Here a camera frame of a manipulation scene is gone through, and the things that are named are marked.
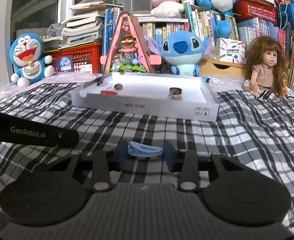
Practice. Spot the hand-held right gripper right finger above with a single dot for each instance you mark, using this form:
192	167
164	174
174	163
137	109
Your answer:
170	157

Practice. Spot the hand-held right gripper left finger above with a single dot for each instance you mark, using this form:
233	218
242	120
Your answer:
120	154

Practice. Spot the light blue hair clip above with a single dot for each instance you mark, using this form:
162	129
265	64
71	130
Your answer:
144	149

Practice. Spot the white cardboard box tray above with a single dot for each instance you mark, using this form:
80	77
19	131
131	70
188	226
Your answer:
142	105

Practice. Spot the red hair clip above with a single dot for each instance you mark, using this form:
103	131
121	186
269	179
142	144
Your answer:
109	92

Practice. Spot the blue hair clip with bears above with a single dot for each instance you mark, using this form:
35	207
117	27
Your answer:
175	93

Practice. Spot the clear plastic dome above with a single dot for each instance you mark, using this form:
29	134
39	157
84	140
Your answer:
109	88

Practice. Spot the brown round figure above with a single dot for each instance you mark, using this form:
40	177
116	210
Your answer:
118	87

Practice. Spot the black white plaid cloth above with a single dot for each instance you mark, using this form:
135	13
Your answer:
237	130

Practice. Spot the blue cat robot plush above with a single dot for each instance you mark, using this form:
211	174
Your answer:
29	57

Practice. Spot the small black binder clip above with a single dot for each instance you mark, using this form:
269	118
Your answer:
102	80

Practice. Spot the red plastic crate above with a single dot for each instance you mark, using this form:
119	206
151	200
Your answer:
82	57

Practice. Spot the wooden drawer box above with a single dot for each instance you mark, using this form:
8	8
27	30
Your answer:
224	70

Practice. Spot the grey cloth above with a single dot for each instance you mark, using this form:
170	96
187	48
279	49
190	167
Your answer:
55	30

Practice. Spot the blue alien plush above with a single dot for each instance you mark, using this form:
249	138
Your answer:
180	50

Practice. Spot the pink triangular miniature house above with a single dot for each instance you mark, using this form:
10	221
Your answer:
129	45

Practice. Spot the stack of worn books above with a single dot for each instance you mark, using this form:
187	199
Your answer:
84	27

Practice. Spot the white box with colourful print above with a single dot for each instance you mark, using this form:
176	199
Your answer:
230	51

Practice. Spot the doll with brown hair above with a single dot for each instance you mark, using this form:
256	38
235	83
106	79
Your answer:
264	72

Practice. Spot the row of shelf books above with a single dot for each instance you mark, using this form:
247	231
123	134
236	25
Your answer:
262	32

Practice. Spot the red plastic basket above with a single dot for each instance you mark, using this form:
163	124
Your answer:
257	10

